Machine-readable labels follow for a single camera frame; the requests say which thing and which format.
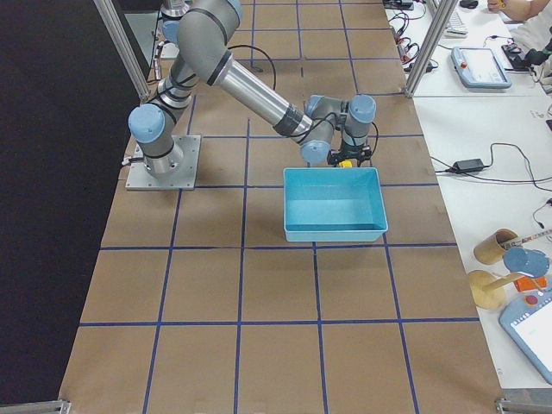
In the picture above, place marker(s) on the light blue plastic bin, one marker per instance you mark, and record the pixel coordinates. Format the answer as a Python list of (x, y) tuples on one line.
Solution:
[(333, 204)]

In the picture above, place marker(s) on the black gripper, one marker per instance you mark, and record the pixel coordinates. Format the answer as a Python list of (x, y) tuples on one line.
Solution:
[(354, 152)]

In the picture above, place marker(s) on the yellow toy beetle car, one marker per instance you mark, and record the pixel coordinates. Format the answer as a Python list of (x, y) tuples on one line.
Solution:
[(345, 164)]

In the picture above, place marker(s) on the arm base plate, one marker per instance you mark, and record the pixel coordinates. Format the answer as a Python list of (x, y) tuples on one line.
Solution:
[(178, 170)]

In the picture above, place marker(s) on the black power adapter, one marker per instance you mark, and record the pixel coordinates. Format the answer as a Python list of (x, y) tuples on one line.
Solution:
[(468, 166)]

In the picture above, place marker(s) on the aluminium frame post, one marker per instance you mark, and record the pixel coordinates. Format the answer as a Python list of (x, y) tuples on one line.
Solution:
[(432, 37)]

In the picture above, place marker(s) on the blue cup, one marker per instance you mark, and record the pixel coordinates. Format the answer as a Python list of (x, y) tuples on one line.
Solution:
[(530, 262)]

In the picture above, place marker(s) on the teach pendant tablet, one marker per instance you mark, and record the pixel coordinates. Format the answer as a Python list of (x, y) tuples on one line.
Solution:
[(479, 68)]

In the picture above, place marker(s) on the brown paper table cover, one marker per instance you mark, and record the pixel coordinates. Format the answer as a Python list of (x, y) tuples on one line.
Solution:
[(199, 304)]

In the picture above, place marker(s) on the wooden cylinder cup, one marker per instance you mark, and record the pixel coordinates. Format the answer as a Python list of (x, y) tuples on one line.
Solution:
[(490, 250)]

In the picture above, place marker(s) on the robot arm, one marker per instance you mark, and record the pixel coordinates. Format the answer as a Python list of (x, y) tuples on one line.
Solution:
[(328, 130), (171, 12)]

